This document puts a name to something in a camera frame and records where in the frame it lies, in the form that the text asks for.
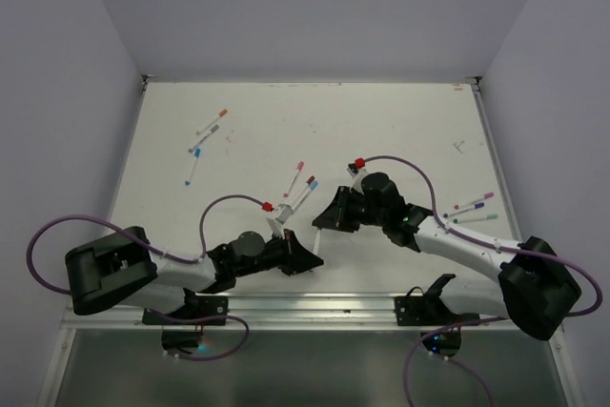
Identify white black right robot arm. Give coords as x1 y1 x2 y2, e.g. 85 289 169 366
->
312 173 581 340

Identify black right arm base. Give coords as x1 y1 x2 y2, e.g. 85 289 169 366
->
394 274 480 358

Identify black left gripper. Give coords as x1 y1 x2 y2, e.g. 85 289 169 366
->
235 228 324 277

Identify dark red capped white marker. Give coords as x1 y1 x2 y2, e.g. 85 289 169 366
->
290 175 315 211

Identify green capped white marker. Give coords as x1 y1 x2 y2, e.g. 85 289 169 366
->
451 214 498 224

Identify grey capped marker far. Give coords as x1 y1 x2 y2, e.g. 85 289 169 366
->
189 124 219 153

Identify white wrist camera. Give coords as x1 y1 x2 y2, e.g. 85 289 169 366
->
267 204 294 235
347 162 368 193

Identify orange capped white marker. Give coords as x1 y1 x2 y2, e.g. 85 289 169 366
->
195 109 228 135

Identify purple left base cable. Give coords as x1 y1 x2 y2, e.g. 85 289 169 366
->
161 315 251 362

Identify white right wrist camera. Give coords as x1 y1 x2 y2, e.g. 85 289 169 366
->
347 162 368 193

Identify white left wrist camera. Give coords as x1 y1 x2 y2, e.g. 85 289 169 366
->
267 204 294 235

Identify magenta capped white marker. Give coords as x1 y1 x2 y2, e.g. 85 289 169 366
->
453 192 495 211

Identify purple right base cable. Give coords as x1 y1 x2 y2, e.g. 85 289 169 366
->
402 318 495 407

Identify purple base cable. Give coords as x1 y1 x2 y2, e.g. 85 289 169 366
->
161 315 251 362
402 318 495 407

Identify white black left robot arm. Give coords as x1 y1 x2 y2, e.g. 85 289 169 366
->
65 226 324 324

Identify aluminium mounting rail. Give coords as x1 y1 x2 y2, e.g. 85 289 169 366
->
61 285 508 329

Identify purple capped white marker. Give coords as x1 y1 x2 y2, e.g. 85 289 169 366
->
442 202 485 218

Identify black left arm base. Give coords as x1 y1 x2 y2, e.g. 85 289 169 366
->
142 292 229 360

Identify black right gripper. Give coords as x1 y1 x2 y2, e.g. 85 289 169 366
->
314 184 388 231

